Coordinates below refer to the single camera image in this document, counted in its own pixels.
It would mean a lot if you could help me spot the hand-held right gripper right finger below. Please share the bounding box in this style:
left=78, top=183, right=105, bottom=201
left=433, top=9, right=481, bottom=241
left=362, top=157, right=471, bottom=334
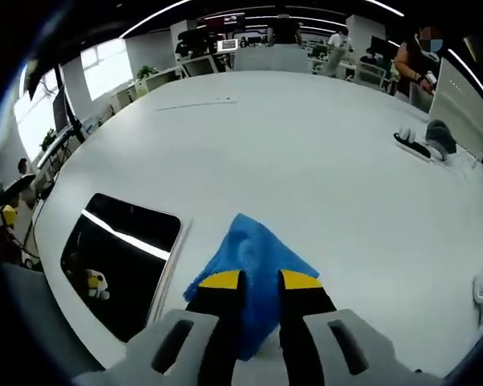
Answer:
left=279, top=269, right=444, bottom=386

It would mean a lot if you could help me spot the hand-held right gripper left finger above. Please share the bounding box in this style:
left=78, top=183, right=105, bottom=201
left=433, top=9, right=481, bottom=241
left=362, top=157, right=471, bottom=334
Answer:
left=72, top=269, right=246, bottom=386

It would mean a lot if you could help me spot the blue cleaning cloth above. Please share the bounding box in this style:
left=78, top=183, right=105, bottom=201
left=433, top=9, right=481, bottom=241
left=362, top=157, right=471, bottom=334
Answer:
left=182, top=213, right=320, bottom=362

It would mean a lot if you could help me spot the black tablet screen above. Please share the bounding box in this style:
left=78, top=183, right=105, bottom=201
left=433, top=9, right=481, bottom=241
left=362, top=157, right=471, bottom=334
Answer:
left=60, top=193, right=184, bottom=344

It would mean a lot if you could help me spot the black and white power strip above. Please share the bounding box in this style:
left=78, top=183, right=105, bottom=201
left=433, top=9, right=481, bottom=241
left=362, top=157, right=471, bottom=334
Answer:
left=393, top=127, right=434, bottom=163

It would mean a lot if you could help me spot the grey headset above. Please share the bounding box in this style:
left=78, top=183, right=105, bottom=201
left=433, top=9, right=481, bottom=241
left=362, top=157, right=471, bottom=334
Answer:
left=424, top=119, right=458, bottom=161

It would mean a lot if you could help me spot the white office chair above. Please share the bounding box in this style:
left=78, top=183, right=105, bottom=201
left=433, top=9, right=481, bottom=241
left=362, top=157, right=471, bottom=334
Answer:
left=180, top=55, right=219, bottom=78
left=354, top=60, right=392, bottom=92

